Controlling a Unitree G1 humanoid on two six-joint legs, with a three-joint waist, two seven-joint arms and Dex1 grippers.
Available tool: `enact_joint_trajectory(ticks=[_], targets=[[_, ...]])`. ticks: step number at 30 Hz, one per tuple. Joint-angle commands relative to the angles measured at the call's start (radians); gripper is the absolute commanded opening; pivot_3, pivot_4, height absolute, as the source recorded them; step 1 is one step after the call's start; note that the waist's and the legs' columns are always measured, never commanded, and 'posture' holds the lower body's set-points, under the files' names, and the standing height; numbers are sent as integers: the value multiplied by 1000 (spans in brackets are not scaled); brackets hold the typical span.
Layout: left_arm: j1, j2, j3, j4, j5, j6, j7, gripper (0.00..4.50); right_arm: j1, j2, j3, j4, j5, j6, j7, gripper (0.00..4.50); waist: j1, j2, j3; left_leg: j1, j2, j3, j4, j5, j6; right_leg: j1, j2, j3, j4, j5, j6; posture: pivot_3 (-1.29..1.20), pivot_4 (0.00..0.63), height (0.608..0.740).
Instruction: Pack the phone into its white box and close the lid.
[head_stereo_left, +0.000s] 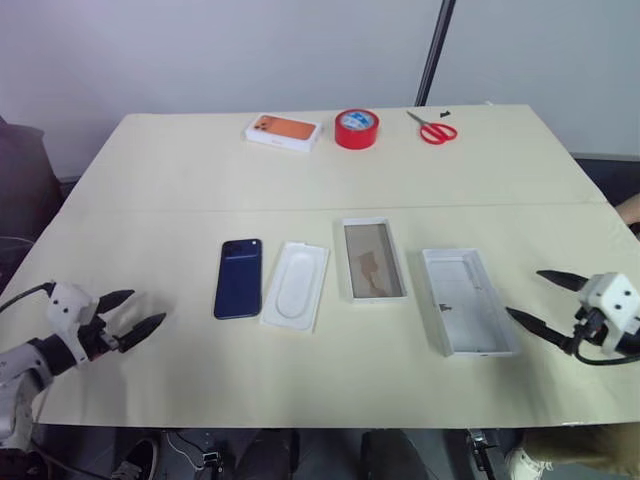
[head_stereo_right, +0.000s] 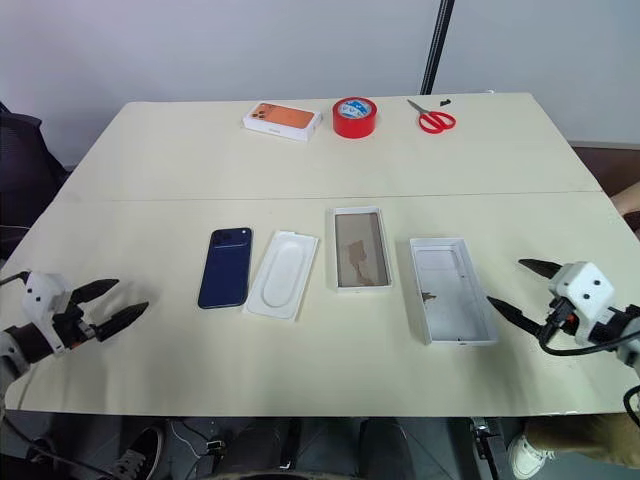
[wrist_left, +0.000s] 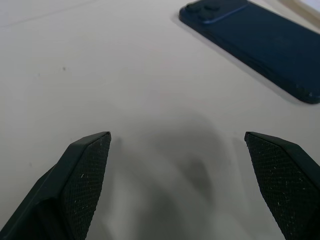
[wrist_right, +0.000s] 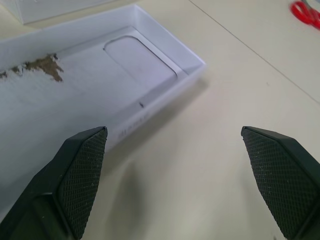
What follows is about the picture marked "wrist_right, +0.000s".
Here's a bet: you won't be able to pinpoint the white cardboard box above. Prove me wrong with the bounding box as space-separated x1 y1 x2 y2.
0 3 208 191

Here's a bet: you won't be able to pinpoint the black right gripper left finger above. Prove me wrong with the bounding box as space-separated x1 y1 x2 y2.
0 126 108 240

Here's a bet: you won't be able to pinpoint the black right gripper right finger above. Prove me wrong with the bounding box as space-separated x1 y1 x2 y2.
240 125 320 240

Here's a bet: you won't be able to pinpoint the blue phone box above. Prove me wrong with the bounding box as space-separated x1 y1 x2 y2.
21 0 101 25

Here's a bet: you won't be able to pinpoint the red handled scissors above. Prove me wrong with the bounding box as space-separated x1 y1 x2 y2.
289 0 320 29

